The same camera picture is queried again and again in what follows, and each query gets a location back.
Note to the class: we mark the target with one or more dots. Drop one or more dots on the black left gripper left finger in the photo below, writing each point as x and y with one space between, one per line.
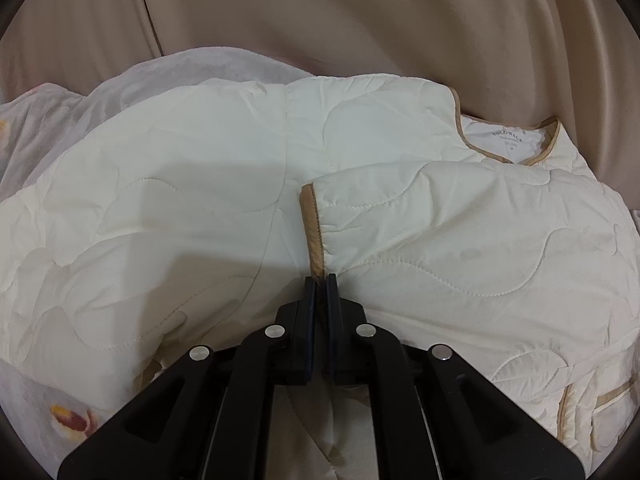
208 415

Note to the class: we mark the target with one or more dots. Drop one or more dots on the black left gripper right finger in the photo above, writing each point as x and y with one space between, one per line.
434 416

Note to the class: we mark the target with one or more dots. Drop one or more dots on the cream quilted jacket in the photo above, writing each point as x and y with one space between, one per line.
188 218

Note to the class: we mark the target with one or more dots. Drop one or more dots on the grey floral fleece blanket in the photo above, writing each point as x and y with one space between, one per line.
41 425

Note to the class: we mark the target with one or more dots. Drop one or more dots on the beige fabric backdrop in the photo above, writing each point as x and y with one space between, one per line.
513 61

